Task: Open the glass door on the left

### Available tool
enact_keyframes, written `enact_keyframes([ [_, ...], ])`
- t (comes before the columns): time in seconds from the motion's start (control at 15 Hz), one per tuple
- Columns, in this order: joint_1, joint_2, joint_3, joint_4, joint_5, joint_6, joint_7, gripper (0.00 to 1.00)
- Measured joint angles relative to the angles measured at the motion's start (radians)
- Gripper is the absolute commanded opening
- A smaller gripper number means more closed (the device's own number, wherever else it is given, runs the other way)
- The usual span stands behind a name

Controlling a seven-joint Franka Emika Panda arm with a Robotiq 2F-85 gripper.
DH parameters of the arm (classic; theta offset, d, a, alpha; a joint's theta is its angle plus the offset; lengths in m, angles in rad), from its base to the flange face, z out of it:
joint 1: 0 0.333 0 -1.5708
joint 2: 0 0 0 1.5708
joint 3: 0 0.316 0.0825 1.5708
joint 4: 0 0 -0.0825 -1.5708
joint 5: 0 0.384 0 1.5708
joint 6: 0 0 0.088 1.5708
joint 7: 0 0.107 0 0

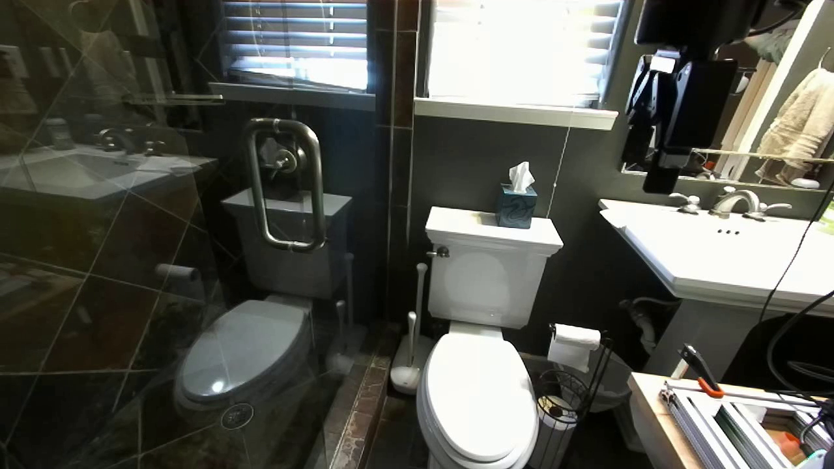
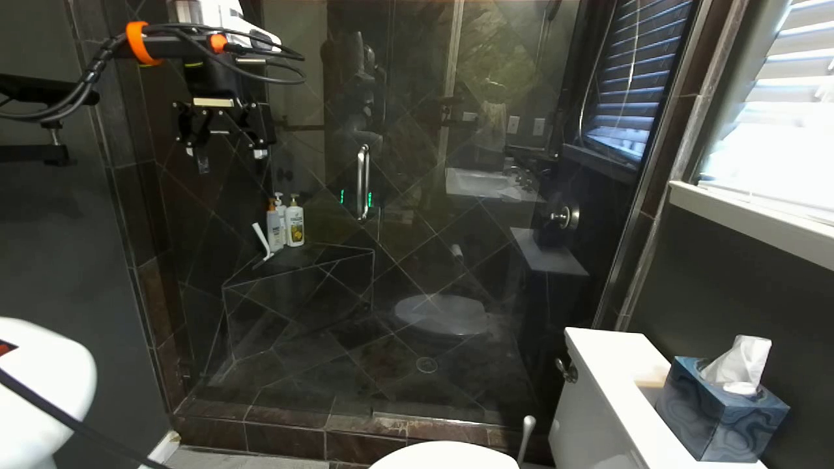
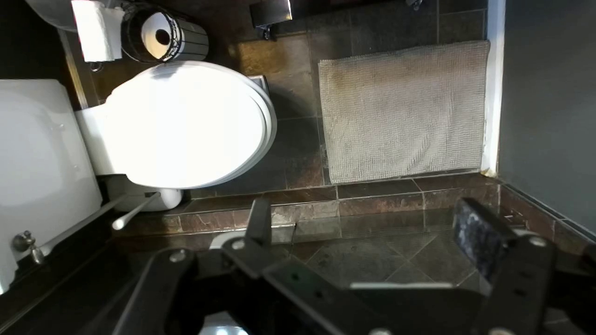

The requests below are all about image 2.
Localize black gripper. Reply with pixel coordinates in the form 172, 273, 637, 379
172, 53, 283, 177

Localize glass shower door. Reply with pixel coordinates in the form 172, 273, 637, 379
113, 0, 380, 415

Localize metal door handle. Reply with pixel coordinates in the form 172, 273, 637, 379
353, 140, 379, 225

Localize yellow label pump bottle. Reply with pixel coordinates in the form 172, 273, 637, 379
284, 194, 310, 252

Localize white razor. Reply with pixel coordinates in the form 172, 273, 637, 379
251, 218, 276, 264

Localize tiled corner shower bench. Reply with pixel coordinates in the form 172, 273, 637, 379
220, 246, 380, 389

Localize fixed glass shower panel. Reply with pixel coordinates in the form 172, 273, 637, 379
373, 0, 611, 427

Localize brown tiled shower curb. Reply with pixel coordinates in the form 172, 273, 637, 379
171, 394, 530, 466

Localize chrome shower valve knob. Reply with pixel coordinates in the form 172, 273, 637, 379
555, 203, 584, 235

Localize white toilet bowl with lid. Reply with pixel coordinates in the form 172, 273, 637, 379
367, 438, 524, 469

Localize chrome flush lever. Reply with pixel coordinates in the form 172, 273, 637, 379
555, 351, 582, 386

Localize white toilet brush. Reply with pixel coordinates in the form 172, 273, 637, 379
516, 411, 541, 466

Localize white toilet tank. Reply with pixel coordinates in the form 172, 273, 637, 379
546, 324, 771, 469

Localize gray window sill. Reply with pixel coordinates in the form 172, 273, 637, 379
667, 177, 834, 273

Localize white window blinds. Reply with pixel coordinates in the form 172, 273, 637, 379
694, 0, 834, 218

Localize blue tissue box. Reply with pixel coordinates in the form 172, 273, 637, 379
655, 334, 793, 465

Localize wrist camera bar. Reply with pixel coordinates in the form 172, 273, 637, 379
186, 91, 244, 111

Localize black cable bundle orange straps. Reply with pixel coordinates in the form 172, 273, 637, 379
0, 22, 307, 126

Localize black camera stand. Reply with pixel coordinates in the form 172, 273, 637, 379
0, 72, 78, 166

